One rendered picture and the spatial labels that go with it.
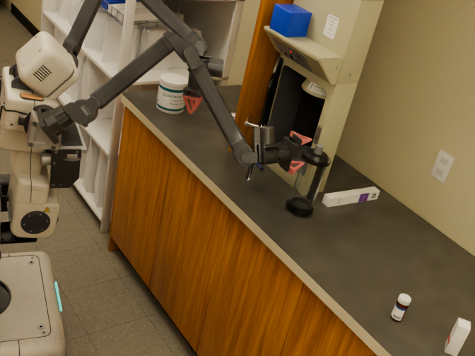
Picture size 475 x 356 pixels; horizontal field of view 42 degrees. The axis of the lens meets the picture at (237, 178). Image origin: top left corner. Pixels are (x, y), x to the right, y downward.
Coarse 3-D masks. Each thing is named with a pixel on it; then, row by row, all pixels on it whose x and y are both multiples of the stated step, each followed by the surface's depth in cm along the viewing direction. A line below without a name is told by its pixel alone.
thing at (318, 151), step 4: (320, 144) 218; (312, 148) 220; (316, 148) 216; (320, 148) 216; (304, 152) 219; (308, 152) 217; (312, 152) 217; (316, 152) 216; (320, 152) 216; (308, 156) 215; (312, 156) 215; (316, 156) 215; (320, 156) 216; (324, 156) 217; (316, 160) 214; (320, 160) 215; (324, 160) 215; (328, 160) 217
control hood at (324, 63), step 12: (276, 36) 220; (276, 48) 232; (300, 48) 211; (312, 48) 213; (324, 48) 216; (312, 60) 209; (324, 60) 206; (336, 60) 209; (312, 72) 219; (324, 72) 209; (336, 72) 212
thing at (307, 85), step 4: (308, 80) 231; (304, 84) 233; (308, 84) 230; (312, 84) 229; (316, 84) 228; (304, 88) 231; (308, 88) 230; (312, 88) 228; (316, 88) 228; (320, 88) 227; (308, 92) 229; (312, 92) 228; (316, 92) 228; (320, 92) 227; (324, 92) 227; (316, 96) 228; (320, 96) 227; (324, 96) 227
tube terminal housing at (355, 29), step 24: (312, 0) 219; (336, 0) 210; (360, 0) 201; (312, 24) 221; (360, 24) 207; (336, 48) 213; (360, 48) 213; (360, 72) 220; (336, 96) 219; (336, 120) 226; (312, 144) 230; (336, 144) 234
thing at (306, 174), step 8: (304, 160) 216; (312, 160) 214; (304, 168) 217; (312, 168) 216; (320, 168) 216; (296, 176) 223; (304, 176) 218; (312, 176) 217; (320, 176) 218; (296, 184) 222; (304, 184) 219; (312, 184) 219; (296, 192) 222; (304, 192) 220; (312, 192) 220; (296, 200) 222; (304, 200) 221; (312, 200) 223; (304, 208) 223
